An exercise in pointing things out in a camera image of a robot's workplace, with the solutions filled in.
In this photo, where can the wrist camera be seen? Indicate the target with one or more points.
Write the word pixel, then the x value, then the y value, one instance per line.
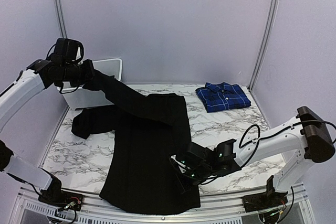
pixel 196 155
pixel 66 51

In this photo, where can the blue plaid folded shirt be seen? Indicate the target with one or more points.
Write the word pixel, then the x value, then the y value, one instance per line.
pixel 221 97

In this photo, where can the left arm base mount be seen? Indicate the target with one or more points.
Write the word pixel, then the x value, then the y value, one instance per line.
pixel 64 200

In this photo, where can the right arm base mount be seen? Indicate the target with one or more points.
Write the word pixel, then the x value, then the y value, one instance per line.
pixel 268 199

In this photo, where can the white plastic bin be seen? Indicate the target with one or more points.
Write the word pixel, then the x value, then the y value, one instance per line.
pixel 83 98

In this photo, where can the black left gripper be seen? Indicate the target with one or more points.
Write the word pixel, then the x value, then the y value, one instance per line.
pixel 88 73

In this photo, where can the right aluminium corner post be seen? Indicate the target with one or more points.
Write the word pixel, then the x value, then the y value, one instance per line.
pixel 264 43

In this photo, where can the black long sleeve shirt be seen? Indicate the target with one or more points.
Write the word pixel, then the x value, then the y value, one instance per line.
pixel 148 130

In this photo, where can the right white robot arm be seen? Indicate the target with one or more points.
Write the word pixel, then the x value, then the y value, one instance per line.
pixel 306 134

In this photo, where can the aluminium frame rail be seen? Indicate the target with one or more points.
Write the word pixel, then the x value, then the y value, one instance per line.
pixel 215 208

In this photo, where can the aluminium corner post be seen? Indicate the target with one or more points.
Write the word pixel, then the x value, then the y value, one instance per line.
pixel 60 18
pixel 264 43

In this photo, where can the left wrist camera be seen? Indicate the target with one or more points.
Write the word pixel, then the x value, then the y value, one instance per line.
pixel 66 51

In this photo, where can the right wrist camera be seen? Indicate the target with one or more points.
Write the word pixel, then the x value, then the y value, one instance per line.
pixel 196 155

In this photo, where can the left aluminium corner post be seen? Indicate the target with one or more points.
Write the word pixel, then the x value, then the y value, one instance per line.
pixel 60 18

